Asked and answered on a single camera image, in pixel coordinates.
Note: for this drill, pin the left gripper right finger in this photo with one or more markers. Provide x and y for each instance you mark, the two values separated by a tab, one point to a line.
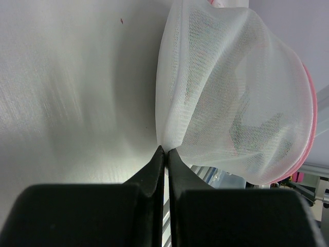
204	216

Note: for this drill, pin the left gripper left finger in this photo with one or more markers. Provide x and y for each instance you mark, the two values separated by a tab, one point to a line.
127	214

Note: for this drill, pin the white mesh pink-zipper laundry bag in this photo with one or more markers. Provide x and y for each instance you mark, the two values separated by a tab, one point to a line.
231	95

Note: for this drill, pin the aluminium mounting rail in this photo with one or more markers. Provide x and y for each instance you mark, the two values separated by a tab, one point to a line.
310	181

